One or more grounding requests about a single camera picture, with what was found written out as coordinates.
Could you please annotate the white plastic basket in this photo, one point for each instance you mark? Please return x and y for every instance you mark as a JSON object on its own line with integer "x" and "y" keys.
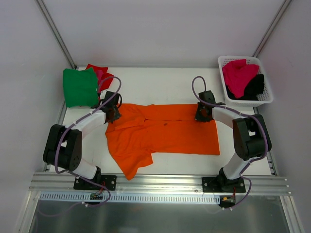
{"x": 265, "y": 98}

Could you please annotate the magenta t shirt in basket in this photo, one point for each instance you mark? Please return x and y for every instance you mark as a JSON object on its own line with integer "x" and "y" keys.
{"x": 237, "y": 74}

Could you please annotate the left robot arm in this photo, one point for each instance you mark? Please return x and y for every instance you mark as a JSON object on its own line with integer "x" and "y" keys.
{"x": 63, "y": 148}

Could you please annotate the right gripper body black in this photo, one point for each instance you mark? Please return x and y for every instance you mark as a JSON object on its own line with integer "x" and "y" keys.
{"x": 201, "y": 114}

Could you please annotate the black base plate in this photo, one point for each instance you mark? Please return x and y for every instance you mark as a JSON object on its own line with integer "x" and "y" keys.
{"x": 108, "y": 181}
{"x": 221, "y": 184}

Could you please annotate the red folded t shirt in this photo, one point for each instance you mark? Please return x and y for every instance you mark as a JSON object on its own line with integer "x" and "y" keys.
{"x": 106, "y": 80}

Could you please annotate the orange t shirt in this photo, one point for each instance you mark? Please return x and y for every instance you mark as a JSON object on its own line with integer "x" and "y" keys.
{"x": 144, "y": 130}

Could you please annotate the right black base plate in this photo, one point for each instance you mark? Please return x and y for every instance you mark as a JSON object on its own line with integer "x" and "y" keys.
{"x": 221, "y": 184}

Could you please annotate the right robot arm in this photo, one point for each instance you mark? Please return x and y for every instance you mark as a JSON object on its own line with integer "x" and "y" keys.
{"x": 250, "y": 138}

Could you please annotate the black t shirt in basket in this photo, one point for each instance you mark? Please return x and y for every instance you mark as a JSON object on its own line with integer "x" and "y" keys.
{"x": 254, "y": 88}

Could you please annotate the pink folded t shirt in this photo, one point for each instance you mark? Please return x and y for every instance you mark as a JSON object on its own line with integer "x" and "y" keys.
{"x": 99, "y": 75}

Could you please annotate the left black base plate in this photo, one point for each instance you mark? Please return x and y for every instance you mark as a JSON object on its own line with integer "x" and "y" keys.
{"x": 108, "y": 181}

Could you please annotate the green folded t shirt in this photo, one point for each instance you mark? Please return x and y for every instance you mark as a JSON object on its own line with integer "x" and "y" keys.
{"x": 80, "y": 87}

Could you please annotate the white slotted cable duct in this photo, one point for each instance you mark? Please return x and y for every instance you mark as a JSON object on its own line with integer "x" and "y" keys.
{"x": 131, "y": 198}

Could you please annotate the aluminium mounting rail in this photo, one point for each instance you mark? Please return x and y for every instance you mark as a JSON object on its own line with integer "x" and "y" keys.
{"x": 162, "y": 184}

